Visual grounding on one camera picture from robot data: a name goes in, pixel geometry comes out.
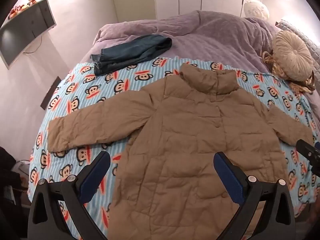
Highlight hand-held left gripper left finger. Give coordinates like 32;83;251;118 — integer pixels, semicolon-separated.
27;151;112;240

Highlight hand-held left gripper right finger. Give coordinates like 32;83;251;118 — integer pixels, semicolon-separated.
213;151;297;240

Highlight tan puffer jacket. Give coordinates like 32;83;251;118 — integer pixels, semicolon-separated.
47;63;314;240

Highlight beige braided knot cushion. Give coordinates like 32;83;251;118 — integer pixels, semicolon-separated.
262;51;316;95

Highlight white bag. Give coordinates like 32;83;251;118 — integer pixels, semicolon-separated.
11;160;32;180

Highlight dark cloth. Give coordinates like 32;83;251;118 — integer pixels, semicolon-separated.
0;146;30;240

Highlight grey booklet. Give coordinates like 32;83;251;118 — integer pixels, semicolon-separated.
5;185;16;203

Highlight monkey print striped blanket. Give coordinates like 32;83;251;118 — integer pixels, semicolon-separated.
28;56;319;240

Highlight round cream pleated pillow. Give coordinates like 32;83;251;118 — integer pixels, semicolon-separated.
272;30;313;80

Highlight blue jeans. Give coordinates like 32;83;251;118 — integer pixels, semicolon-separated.
90;34;173;77

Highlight purple bedspread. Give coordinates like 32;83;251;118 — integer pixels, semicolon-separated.
79;10;283;74

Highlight white round floral cushion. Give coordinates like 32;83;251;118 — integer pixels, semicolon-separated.
244;0;270;20

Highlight white door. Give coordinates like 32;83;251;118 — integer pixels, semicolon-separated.
109;0;157;22

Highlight red flower decoration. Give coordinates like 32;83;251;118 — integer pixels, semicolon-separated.
7;4;28;19

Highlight dark wall strip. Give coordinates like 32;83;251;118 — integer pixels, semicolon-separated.
40;77;61;110

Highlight television cable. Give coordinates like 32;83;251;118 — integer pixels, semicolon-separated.
24;35;43;54

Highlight wall-mounted television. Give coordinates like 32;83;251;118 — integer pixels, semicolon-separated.
0;0;57;70

